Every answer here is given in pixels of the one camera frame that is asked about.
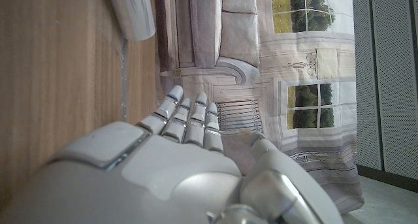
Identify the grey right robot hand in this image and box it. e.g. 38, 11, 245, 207
0, 84, 346, 224

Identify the clear plastic wrap roll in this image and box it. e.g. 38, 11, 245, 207
107, 0, 157, 42

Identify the printed living room backdrop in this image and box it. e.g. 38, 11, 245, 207
153, 0, 365, 215

